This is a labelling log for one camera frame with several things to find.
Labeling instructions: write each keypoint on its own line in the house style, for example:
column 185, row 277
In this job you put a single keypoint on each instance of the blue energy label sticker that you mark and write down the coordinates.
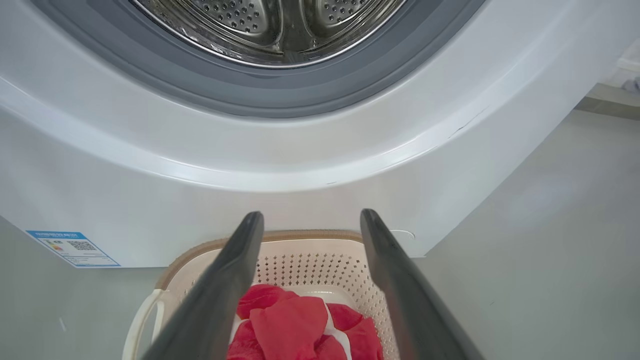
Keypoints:
column 72, row 247

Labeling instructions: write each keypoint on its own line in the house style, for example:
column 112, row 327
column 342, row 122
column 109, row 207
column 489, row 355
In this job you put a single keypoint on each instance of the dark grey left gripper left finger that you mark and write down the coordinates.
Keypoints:
column 215, row 300

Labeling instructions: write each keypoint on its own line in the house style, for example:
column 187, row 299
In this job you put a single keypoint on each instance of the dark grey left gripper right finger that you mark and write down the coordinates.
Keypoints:
column 410, row 300

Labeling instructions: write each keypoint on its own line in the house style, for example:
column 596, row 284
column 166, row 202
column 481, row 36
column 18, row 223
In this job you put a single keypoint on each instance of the red and white garment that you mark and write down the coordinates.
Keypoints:
column 290, row 325

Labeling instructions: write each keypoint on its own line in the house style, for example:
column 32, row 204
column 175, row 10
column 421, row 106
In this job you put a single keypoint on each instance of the round white filter cover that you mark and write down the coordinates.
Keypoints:
column 402, row 233

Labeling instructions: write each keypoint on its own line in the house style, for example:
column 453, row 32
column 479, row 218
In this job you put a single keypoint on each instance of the white washing machine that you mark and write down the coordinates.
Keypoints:
column 320, row 150

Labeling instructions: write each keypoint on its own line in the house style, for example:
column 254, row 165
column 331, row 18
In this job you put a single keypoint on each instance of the cream perforated laundry basket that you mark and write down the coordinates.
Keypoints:
column 310, row 265

